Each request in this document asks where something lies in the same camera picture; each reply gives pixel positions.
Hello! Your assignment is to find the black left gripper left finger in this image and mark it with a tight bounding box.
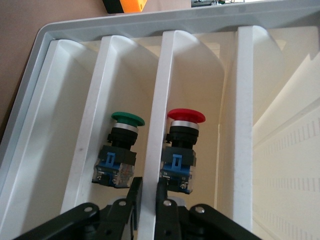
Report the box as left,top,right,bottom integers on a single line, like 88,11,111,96
9,176,144,240

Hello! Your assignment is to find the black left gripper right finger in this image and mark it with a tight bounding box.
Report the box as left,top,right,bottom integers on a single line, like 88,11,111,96
155,178,266,240

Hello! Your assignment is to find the red mushroom push button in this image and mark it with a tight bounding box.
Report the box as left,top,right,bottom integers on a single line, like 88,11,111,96
159,107,207,195

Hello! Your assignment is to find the white plastic drawer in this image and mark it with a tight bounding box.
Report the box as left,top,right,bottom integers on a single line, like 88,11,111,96
0,0,320,240

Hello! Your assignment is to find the green mushroom push button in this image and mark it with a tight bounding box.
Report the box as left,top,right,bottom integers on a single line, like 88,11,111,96
91,111,146,190

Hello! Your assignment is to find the orange box with hole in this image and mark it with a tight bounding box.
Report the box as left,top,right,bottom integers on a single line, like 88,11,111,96
101,0,148,15

